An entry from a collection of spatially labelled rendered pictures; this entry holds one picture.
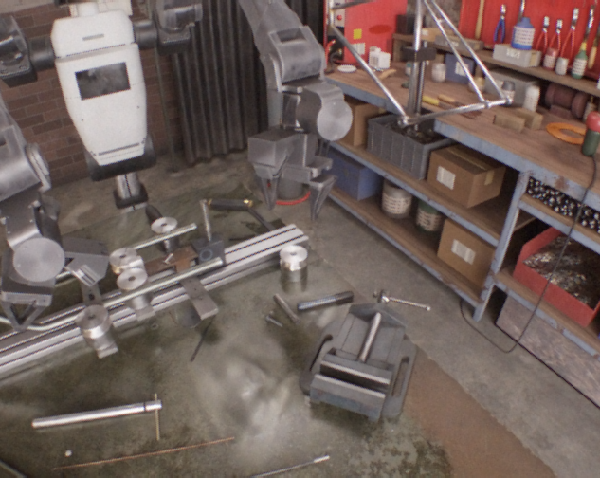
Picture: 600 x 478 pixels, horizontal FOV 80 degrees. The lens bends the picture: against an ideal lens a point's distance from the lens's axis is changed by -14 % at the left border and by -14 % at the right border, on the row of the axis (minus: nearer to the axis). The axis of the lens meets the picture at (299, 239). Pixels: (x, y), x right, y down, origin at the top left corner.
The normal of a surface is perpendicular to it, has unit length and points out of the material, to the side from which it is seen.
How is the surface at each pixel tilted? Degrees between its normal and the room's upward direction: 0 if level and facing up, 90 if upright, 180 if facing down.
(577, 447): 0
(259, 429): 0
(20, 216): 10
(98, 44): 90
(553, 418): 0
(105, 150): 90
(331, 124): 84
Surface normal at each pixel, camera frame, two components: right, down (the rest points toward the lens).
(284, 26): 0.28, -0.23
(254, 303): -0.02, -0.80
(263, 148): -0.46, 0.38
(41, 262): 0.54, 0.50
